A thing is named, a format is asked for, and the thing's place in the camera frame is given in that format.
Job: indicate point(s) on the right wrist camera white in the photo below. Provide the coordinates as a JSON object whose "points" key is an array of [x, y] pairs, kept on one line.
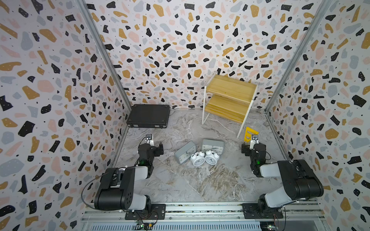
{"points": [[254, 140]]}

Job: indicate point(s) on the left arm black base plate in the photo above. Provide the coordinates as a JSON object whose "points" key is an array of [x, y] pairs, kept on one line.
{"points": [[154, 212]]}

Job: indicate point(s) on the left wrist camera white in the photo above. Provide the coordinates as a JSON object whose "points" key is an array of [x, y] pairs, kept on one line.
{"points": [[149, 139]]}

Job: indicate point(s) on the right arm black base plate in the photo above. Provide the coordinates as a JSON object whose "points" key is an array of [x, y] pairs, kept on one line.
{"points": [[256, 211]]}

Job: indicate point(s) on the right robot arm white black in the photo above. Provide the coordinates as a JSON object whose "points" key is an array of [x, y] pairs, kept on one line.
{"points": [[299, 181]]}

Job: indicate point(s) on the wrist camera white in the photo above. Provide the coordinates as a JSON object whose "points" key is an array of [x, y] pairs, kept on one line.
{"points": [[149, 139], [254, 140]]}

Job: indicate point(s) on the wooden two-tier shelf white frame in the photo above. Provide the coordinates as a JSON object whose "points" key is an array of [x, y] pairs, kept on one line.
{"points": [[228, 98]]}

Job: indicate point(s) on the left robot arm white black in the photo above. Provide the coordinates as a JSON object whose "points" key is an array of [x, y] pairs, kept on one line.
{"points": [[116, 190]]}

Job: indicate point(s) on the white twin-bell clock right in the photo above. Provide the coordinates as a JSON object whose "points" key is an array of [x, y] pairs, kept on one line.
{"points": [[212, 157]]}

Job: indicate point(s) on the yellow plastic triangle tool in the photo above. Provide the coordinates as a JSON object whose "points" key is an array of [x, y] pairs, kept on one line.
{"points": [[249, 133]]}

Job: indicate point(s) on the white twin-bell clock left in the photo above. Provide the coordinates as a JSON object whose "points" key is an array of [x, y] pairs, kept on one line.
{"points": [[198, 159]]}

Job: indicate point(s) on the black case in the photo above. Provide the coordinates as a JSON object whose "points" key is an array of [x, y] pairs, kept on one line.
{"points": [[148, 116]]}

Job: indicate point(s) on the grey square alarm clock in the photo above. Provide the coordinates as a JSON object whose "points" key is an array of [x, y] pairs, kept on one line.
{"points": [[215, 145], [184, 153]]}

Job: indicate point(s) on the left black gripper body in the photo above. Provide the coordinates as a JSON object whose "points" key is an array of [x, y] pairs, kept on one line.
{"points": [[154, 153]]}

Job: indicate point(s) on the white twin-bell clock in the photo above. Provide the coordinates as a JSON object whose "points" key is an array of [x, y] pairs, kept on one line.
{"points": [[198, 159], [212, 157]]}

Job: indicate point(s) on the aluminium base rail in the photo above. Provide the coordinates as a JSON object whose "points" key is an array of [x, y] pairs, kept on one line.
{"points": [[209, 216]]}

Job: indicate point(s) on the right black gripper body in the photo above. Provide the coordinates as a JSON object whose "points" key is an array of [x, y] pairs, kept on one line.
{"points": [[248, 152]]}

